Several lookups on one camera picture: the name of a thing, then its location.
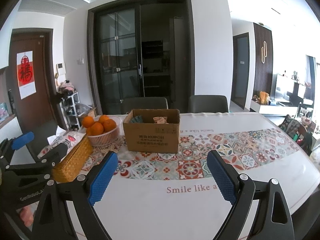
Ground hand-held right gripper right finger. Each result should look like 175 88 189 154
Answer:
207 150 295 240

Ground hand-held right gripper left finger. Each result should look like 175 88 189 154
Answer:
30 151 118 240

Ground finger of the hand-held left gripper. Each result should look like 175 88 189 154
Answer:
6 143 68 174
0 131 35 171

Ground brown cardboard box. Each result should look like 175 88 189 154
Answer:
122 109 181 154

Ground woven tissue box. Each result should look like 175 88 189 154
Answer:
51 134 94 182

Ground printed tissue pack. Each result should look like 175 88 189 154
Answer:
37 126 87 159

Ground white slotted basket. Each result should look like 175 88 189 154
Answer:
86 124 121 147

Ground door lock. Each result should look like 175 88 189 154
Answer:
7 89 16 111

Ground white shoe rack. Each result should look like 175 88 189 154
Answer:
60 92 81 131

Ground cardboard box with black bag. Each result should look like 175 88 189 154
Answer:
75 102 97 126

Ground brown entrance door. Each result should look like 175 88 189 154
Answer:
9 28 58 131

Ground red and white door poster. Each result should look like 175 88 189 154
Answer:
16 51 34 99

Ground pink plush on rack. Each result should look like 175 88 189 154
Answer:
58 80 76 93

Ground dark dining chair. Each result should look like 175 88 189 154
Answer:
121 96 169 116
188 95 229 113

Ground chair with colourful cushion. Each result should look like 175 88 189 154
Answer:
277 114 316 153

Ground white tv cabinet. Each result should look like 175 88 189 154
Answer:
251 99 301 116

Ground orange gift bags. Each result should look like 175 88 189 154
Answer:
258 91 270 105

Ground dark interior door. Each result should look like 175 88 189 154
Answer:
232 32 251 109

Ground sliding glass door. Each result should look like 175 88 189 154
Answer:
87 0 196 115

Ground dark slatted wall panel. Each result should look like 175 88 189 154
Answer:
252 22 273 103

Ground gold wall ornament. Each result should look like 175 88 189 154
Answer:
261 40 269 64

